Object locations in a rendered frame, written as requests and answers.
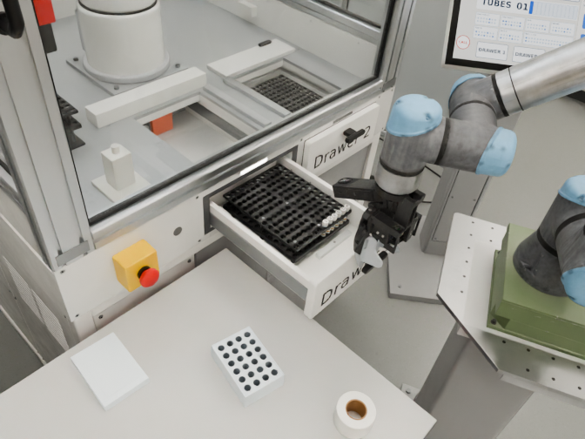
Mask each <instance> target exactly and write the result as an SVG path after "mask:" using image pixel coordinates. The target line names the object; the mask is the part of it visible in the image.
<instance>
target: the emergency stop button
mask: <svg viewBox="0 0 585 439"><path fill-rule="evenodd" d="M158 278H159V271H158V270H157V269H156V268H149V269H147V270H145V271H143V272H142V274H141V276H140V279H139V283H140V285H141V286H142V287H151V286H153V285H154V284H155V283H156V282H157V281H158Z"/></svg>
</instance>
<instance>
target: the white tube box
mask: <svg viewBox="0 0 585 439"><path fill-rule="evenodd" d="M212 358H213V360H214V361H215V362H216V364H217V365H218V367H219V369H220V370H221V372H222V373H223V375H224V377H225V378H226V380H227V381H228V382H229V384H230V385H231V387H232V389H233V391H234V392H235V394H236V395H237V397H238V398H239V400H240V401H241V403H242V404H243V406H244V407H247V406H249V405H251V404H252V403H254V402H256V401H257V400H259V399H260V398H262V397H264V396H265V395H268V394H269V393H271V392H273V390H275V389H277V388H279V387H281V386H283V383H284V378H285V375H284V373H283V372H282V370H281V369H280V368H279V366H278V365H277V363H276V362H275V360H274V359H273V358H272V357H271V356H270V354H269V353H268V351H267V350H266V348H265V347H264V346H263V344H262V343H261V341H260V340H259V338H258V337H257V336H256V334H255V333H254V332H253V331H252V329H251V328H250V327H247V328H244V329H242V330H240V331H238V332H237V333H235V334H233V335H231V336H229V337H227V338H225V339H224V340H222V341H219V342H217V343H215V344H213V345H212Z"/></svg>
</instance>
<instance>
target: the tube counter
mask: <svg viewBox="0 0 585 439"><path fill-rule="evenodd" d="M578 10H579V6H578V5H571V4H564V3H550V2H543V1H536V0H516V6H515V12H514V13H518V14H525V15H532V16H539V17H552V18H560V19H567V20H574V21H577V15H578Z"/></svg>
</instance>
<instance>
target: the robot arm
mask: <svg viewBox="0 0 585 439"><path fill-rule="evenodd" d="M583 89H585V37H582V38H580V39H577V40H575V41H574V42H571V43H569V44H565V45H563V46H561V47H558V48H556V49H553V50H551V51H548V52H546V53H543V54H541V55H539V56H537V57H533V58H530V59H529V60H527V61H524V62H522V63H519V64H516V65H514V66H511V67H509V68H507V69H505V70H503V71H499V72H496V73H495V74H493V75H490V76H488V77H485V76H483V75H481V74H467V75H465V76H463V77H461V78H459V79H458V80H457V81H456V82H455V83H454V85H453V87H452V89H451V92H450V97H449V100H448V109H449V118H446V117H442V109H441V106H440V104H439V103H438V102H436V101H435V100H434V99H430V98H427V96H423V95H419V94H409V95H405V96H403V97H400V98H398V99H397V100H396V102H395V103H394V105H393V109H392V111H391V114H390V117H389V120H388V121H387V126H386V128H387V130H386V134H385V137H384V141H383V145H382V148H381V152H380V157H379V161H378V165H377V168H376V172H375V175H374V178H375V179H356V178H343V179H340V180H339V181H338V182H337V183H335V184H334V185H332V187H333V194H334V198H342V199H356V200H364V201H371V202H369V203H368V208H367V209H366V210H365V211H364V212H363V214H362V217H361V220H360V223H359V227H358V230H357V232H356V234H355V236H354V240H353V250H354V256H355V259H356V262H357V264H358V266H359V267H360V268H362V267H363V264H364V262H366V263H367V264H369V265H372V266H374V267H382V264H383V262H382V259H381V258H380V256H379V255H378V254H377V252H378V250H379V248H380V247H382V248H385V249H386V250H387V251H389V252H390V253H392V254H394V253H398V252H399V250H400V247H399V245H398V244H400V243H401V242H402V241H405V242H407V241H408V240H409V239H411V236H412V235H413V236H415V234H416V232H417V229H418V226H419V224H420V220H421V217H422V215H421V214H419V213H417V212H416V211H417V208H418V205H419V203H421V202H422V201H423V200H424V198H425V196H426V194H425V193H423V192H421V191H420V190H418V189H417V187H418V185H419V183H420V178H421V175H422V173H423V170H424V168H425V165H426V163H428V164H433V165H441V166H445V167H449V168H453V169H458V170H462V171H466V172H473V173H475V174H477V175H479V174H484V175H489V176H495V177H500V176H502V175H503V174H505V173H506V172H507V171H508V169H509V167H510V166H511V164H512V161H513V159H514V154H515V150H516V144H517V138H516V135H515V133H514V132H513V131H511V130H508V129H504V128H503V127H501V126H500V127H497V120H499V119H501V118H505V117H507V116H510V115H513V114H516V113H518V112H520V111H525V110H527V109H530V108H532V107H535V106H537V105H541V104H544V103H547V102H549V101H552V100H554V99H557V98H561V97H563V96H566V95H568V94H571V93H574V92H576V91H580V90H583ZM417 220H418V221H417ZM416 222H417V224H416ZM415 224H416V226H415ZM414 227H415V229H414ZM370 233H371V234H372V236H370V235H369V234H370ZM513 262H514V268H515V270H516V271H517V273H518V274H519V275H520V276H521V277H522V278H523V279H524V280H525V281H526V282H527V283H528V284H529V285H530V286H531V287H533V288H535V289H537V290H539V291H541V292H543V293H545V294H550V295H553V296H558V297H569V298H570V299H571V300H572V301H573V302H575V303H577V304H578V305H581V306H583V307H585V175H577V176H574V177H571V178H569V179H567V180H566V181H565V183H564V184H563V186H562V187H561V188H560V189H559V190H558V194H557V196H556V197H555V200H554V202H553V203H552V205H551V207H550V208H549V209H548V212H547V214H546V215H545V217H544V219H543V221H542V222H541V224H540V226H539V228H538V229H537V230H536V231H535V232H534V233H532V234H531V235H529V236H528V237H527V238H526V239H525V240H523V241H522V242H521V243H520V244H519V246H518V247H517V248H516V250H515V252H514V256H513Z"/></svg>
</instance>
